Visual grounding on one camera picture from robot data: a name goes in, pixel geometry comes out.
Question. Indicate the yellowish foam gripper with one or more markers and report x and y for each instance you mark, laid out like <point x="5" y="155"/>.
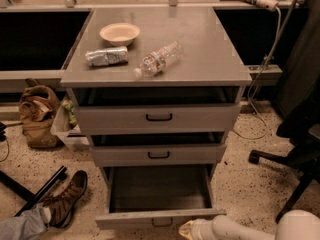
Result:
<point x="202" y="230"/>

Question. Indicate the grey drawer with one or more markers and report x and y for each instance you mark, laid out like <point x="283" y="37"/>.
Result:
<point x="133" y="110"/>
<point x="157" y="196"/>
<point x="157" y="149"/>

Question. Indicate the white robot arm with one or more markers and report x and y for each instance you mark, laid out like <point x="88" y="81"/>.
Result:
<point x="294" y="225"/>

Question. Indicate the grey drawer cabinet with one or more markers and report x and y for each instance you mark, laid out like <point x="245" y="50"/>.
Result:
<point x="209" y="58"/>

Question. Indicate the brown laced shoe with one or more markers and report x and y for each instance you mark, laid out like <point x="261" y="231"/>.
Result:
<point x="61" y="206"/>

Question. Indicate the blue jeans leg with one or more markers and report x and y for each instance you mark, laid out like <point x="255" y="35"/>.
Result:
<point x="28" y="226"/>

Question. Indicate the clear plastic water bottle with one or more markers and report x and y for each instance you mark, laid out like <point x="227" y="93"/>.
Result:
<point x="158" y="60"/>

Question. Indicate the black office chair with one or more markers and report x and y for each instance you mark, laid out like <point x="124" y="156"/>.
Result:
<point x="302" y="127"/>

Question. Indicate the black metal stand leg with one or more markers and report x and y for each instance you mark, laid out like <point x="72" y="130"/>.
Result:
<point x="32" y="198"/>

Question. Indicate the beige paper bowl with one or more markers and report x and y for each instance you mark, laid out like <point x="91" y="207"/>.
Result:
<point x="119" y="34"/>

